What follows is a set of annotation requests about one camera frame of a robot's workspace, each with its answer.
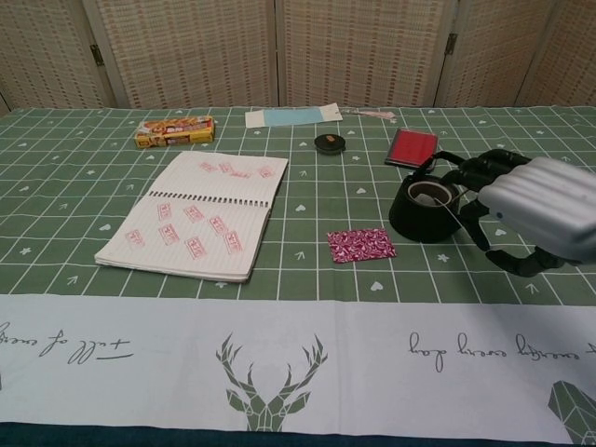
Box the green checked tablecloth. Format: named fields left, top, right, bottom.
left=0, top=105, right=596, bottom=447

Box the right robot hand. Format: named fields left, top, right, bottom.
left=441, top=149, right=596, bottom=278

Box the black cast iron teapot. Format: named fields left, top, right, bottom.
left=388, top=151, right=472, bottom=244

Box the magenta patterned packet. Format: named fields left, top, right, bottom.
left=327, top=227, right=398, bottom=265

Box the blue white tasselled bookmark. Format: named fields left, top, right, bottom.
left=244, top=103, right=400, bottom=128

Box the open stamped spiral notebook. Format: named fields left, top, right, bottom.
left=94, top=150, right=290, bottom=284

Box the woven folding screen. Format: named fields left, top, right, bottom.
left=0, top=0, right=596, bottom=113

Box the yellow snack box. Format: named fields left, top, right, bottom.
left=135, top=115, right=217, bottom=149

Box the red ink pad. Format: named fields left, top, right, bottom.
left=384, top=128, right=440, bottom=168

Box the black round cap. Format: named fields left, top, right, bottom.
left=313, top=133, right=348, bottom=156

